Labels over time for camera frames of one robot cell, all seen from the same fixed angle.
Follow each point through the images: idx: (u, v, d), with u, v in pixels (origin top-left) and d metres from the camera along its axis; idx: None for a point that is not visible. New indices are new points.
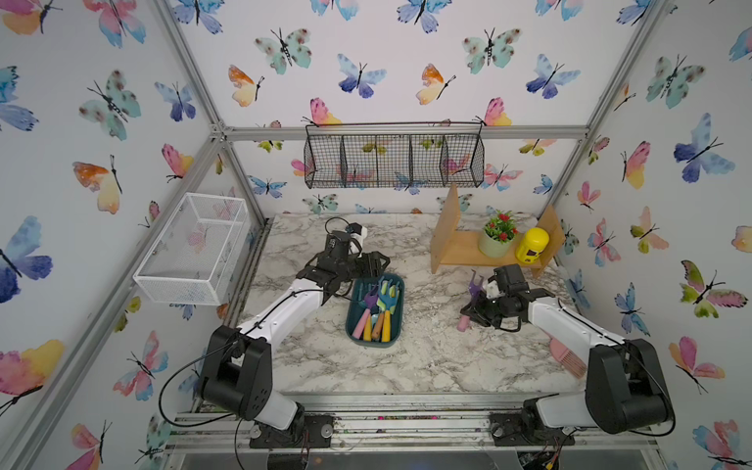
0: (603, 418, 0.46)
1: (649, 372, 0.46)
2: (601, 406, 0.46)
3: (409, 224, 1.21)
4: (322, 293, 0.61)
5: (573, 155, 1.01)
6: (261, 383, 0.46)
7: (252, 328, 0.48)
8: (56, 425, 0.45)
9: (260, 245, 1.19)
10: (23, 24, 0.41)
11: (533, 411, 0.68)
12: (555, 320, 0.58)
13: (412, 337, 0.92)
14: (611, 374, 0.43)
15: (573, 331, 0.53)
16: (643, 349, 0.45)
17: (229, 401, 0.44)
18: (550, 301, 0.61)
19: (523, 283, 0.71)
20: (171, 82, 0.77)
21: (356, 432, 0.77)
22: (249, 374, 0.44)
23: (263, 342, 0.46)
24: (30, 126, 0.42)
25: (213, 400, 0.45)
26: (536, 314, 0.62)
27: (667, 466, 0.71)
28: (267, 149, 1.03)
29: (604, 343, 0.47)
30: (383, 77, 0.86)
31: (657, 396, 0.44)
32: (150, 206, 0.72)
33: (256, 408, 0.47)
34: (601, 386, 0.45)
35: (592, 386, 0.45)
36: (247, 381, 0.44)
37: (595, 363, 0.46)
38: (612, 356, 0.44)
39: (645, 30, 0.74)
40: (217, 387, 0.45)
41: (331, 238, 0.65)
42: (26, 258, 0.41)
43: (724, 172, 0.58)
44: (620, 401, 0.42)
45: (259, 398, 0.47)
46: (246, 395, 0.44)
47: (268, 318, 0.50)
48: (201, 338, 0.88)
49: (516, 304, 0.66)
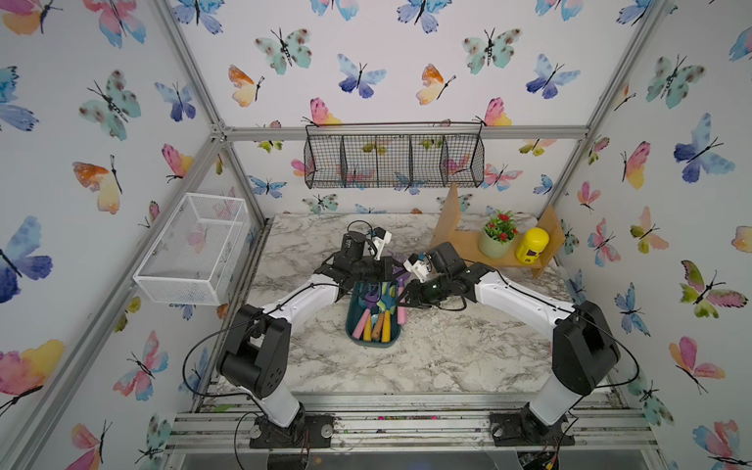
0: (574, 383, 0.49)
1: (599, 328, 0.49)
2: (572, 376, 0.48)
3: (409, 224, 1.21)
4: (339, 289, 0.66)
5: (573, 156, 1.01)
6: (277, 363, 0.49)
7: (273, 309, 0.51)
8: (56, 425, 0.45)
9: (260, 245, 1.19)
10: (23, 24, 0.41)
11: (533, 420, 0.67)
12: (506, 300, 0.57)
13: (412, 337, 0.92)
14: (577, 348, 0.45)
15: (527, 307, 0.53)
16: (590, 309, 0.48)
17: (245, 378, 0.47)
18: (494, 279, 0.60)
19: (460, 261, 0.69)
20: (171, 82, 0.77)
21: (356, 432, 0.77)
22: (267, 353, 0.46)
23: (284, 322, 0.49)
24: (30, 126, 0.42)
25: (231, 376, 0.48)
26: (485, 296, 0.61)
27: (667, 466, 0.71)
28: (267, 149, 1.03)
29: (560, 316, 0.48)
30: (383, 77, 0.86)
31: (609, 347, 0.48)
32: (150, 206, 0.72)
33: (269, 387, 0.49)
34: (569, 357, 0.47)
35: (559, 357, 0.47)
36: (265, 360, 0.46)
37: (560, 339, 0.49)
38: (573, 331, 0.45)
39: (645, 29, 0.74)
40: (235, 361, 0.48)
41: (347, 238, 0.68)
42: (27, 258, 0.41)
43: (724, 172, 0.58)
44: (588, 369, 0.45)
45: (274, 376, 0.49)
46: (261, 372, 0.46)
47: (289, 302, 0.54)
48: (201, 338, 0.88)
49: (461, 287, 0.64)
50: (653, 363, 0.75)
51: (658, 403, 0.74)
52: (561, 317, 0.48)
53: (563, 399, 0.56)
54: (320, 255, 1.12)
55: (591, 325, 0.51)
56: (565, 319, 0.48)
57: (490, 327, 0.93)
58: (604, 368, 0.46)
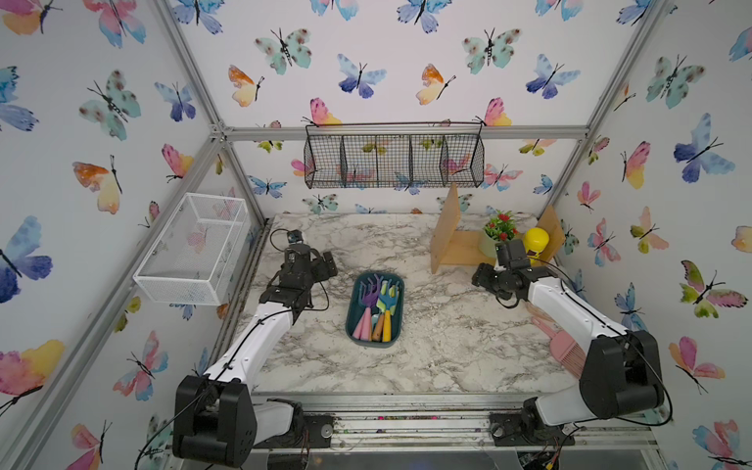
0: (597, 403, 0.47)
1: (646, 363, 0.46)
2: (597, 396, 0.46)
3: (409, 224, 1.21)
4: (292, 309, 0.58)
5: (573, 155, 1.01)
6: (246, 425, 0.44)
7: (222, 371, 0.45)
8: (56, 426, 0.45)
9: (260, 245, 1.19)
10: (23, 24, 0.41)
11: (533, 411, 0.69)
12: (558, 303, 0.56)
13: (412, 337, 0.92)
14: (612, 366, 0.43)
15: (575, 316, 0.52)
16: (642, 340, 0.46)
17: (212, 453, 0.41)
18: (553, 284, 0.59)
19: (524, 260, 0.69)
20: (171, 82, 0.77)
21: (356, 432, 0.77)
22: (229, 421, 0.41)
23: (238, 383, 0.43)
24: (30, 126, 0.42)
25: (197, 456, 0.42)
26: (539, 296, 0.60)
27: (667, 466, 0.71)
28: (267, 149, 1.03)
29: (605, 332, 0.46)
30: (383, 78, 0.86)
31: (651, 385, 0.44)
32: (150, 206, 0.72)
33: (245, 449, 0.45)
34: (600, 376, 0.45)
35: (588, 373, 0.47)
36: (228, 430, 0.41)
37: (595, 352, 0.45)
38: (612, 349, 0.43)
39: (644, 30, 0.74)
40: (193, 442, 0.42)
41: (290, 253, 0.62)
42: (27, 258, 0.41)
43: (724, 171, 0.58)
44: (617, 393, 0.43)
45: (246, 438, 0.45)
46: (230, 443, 0.41)
47: (238, 355, 0.47)
48: (201, 338, 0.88)
49: (517, 282, 0.64)
50: None
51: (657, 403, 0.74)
52: (607, 334, 0.46)
53: (572, 403, 0.56)
54: None
55: (639, 357, 0.47)
56: (610, 338, 0.45)
57: (490, 327, 0.93)
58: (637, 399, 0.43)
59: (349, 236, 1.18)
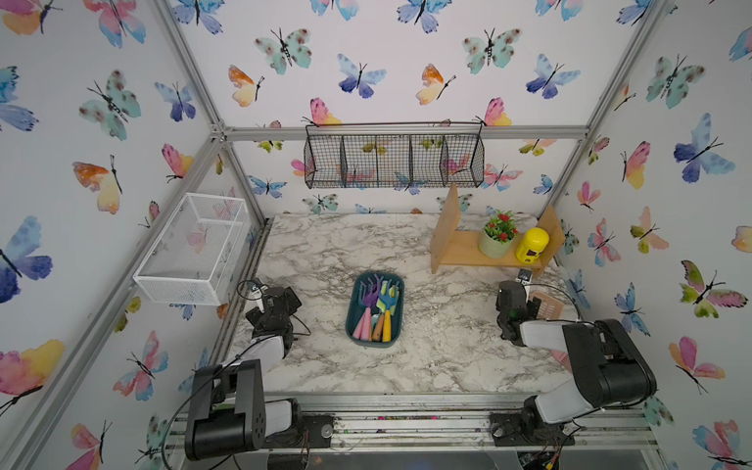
0: (593, 391, 0.47)
1: (621, 343, 0.51)
2: (588, 379, 0.48)
3: (409, 224, 1.21)
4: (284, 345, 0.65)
5: (573, 155, 1.01)
6: (259, 407, 0.46)
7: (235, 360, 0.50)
8: (65, 409, 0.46)
9: (260, 246, 1.19)
10: (23, 24, 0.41)
11: (533, 410, 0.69)
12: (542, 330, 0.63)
13: (412, 337, 0.92)
14: (582, 340, 0.48)
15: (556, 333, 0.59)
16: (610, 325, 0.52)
17: (229, 435, 0.42)
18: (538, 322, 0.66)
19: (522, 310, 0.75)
20: (171, 82, 0.77)
21: (356, 432, 0.77)
22: (245, 394, 0.45)
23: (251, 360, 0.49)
24: (30, 126, 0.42)
25: (211, 445, 0.42)
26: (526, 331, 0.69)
27: (667, 466, 0.71)
28: (267, 149, 1.03)
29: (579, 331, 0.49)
30: (383, 77, 0.86)
31: (634, 361, 0.47)
32: (150, 206, 0.72)
33: (259, 437, 0.45)
34: (581, 357, 0.49)
35: (576, 364, 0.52)
36: (245, 404, 0.44)
37: (570, 338, 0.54)
38: (579, 328, 0.50)
39: (644, 30, 0.74)
40: (210, 426, 0.43)
41: (267, 298, 0.69)
42: (27, 258, 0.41)
43: (724, 171, 0.58)
44: (597, 365, 0.46)
45: (259, 424, 0.46)
46: (247, 418, 0.43)
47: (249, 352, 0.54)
48: (201, 338, 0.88)
49: (510, 333, 0.73)
50: (653, 363, 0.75)
51: (658, 403, 0.74)
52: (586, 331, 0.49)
53: (569, 396, 0.57)
54: (321, 255, 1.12)
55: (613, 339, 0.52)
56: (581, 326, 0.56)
57: (490, 327, 0.93)
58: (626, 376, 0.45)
59: (349, 236, 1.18)
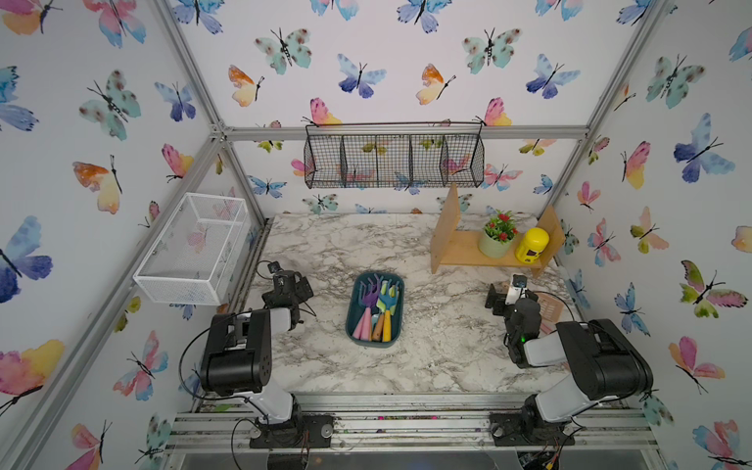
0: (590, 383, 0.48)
1: (615, 337, 0.52)
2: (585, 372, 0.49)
3: (409, 224, 1.21)
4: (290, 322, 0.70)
5: (573, 156, 1.01)
6: (266, 352, 0.51)
7: None
8: (65, 408, 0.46)
9: (260, 246, 1.19)
10: (23, 24, 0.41)
11: (533, 409, 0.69)
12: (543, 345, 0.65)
13: (412, 337, 0.92)
14: (574, 336, 0.51)
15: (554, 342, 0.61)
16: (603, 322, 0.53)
17: (240, 367, 0.47)
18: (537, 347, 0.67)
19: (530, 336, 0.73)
20: (171, 82, 0.77)
21: (356, 432, 0.77)
22: (257, 334, 0.50)
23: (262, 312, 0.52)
24: (30, 126, 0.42)
25: (222, 375, 0.47)
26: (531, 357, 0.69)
27: (667, 466, 0.71)
28: (267, 149, 1.03)
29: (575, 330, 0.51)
30: (383, 78, 0.86)
31: (629, 352, 0.48)
32: (150, 206, 0.72)
33: (265, 377, 0.50)
34: (576, 352, 0.51)
35: (572, 360, 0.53)
36: (256, 343, 0.49)
37: (564, 335, 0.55)
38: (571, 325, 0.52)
39: (645, 30, 0.74)
40: (221, 359, 0.48)
41: (278, 276, 0.76)
42: (26, 258, 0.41)
43: (724, 171, 0.58)
44: (591, 357, 0.47)
45: (266, 366, 0.50)
46: (257, 353, 0.48)
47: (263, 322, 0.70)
48: (201, 338, 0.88)
49: (516, 356, 0.73)
50: (654, 363, 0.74)
51: (658, 403, 0.74)
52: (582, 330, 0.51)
53: (568, 391, 0.57)
54: (321, 255, 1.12)
55: (607, 334, 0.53)
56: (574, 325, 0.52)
57: (490, 327, 0.93)
58: (622, 365, 0.46)
59: (349, 236, 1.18)
